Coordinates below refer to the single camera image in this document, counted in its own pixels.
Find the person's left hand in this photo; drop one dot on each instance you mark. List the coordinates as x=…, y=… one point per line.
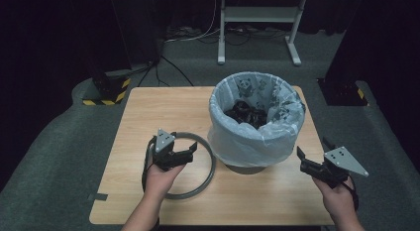
x=160, y=183

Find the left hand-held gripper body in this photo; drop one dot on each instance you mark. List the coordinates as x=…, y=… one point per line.
x=163, y=148

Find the grey trash bin with liner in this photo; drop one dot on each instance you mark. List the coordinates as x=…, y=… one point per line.
x=247, y=145

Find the grey tape strip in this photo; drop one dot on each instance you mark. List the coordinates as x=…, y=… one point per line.
x=98, y=197

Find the white metal stand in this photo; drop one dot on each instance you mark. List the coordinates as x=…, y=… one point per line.
x=261, y=14

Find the person's right hand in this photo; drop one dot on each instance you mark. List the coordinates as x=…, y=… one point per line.
x=338, y=199

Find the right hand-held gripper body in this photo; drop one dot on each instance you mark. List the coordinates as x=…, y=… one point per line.
x=343, y=160

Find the black yellow striped base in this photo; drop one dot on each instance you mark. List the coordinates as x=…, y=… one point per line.
x=341, y=92
x=110, y=92

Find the dark grey trash bin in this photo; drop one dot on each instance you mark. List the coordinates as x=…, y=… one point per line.
x=246, y=169

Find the dark crumpled waste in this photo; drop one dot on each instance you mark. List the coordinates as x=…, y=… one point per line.
x=246, y=113

